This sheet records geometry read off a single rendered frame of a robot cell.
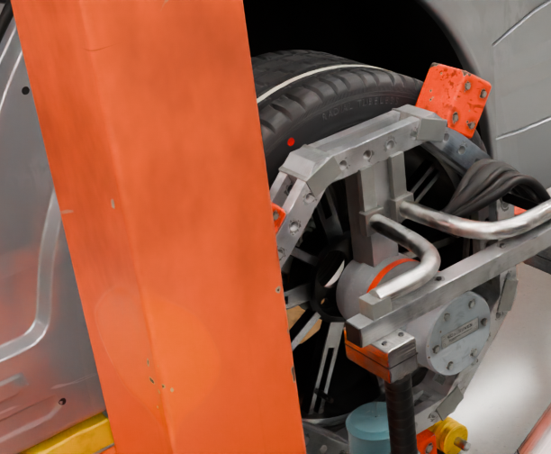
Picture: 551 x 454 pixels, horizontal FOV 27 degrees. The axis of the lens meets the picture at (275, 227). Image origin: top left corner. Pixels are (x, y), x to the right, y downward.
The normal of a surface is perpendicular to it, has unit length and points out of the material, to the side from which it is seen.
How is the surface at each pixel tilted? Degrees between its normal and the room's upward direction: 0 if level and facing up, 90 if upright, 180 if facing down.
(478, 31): 90
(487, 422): 0
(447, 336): 90
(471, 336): 90
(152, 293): 90
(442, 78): 55
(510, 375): 0
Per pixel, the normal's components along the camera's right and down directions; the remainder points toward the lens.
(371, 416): -0.12, -0.89
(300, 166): -0.65, -0.37
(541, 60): 0.59, 0.29
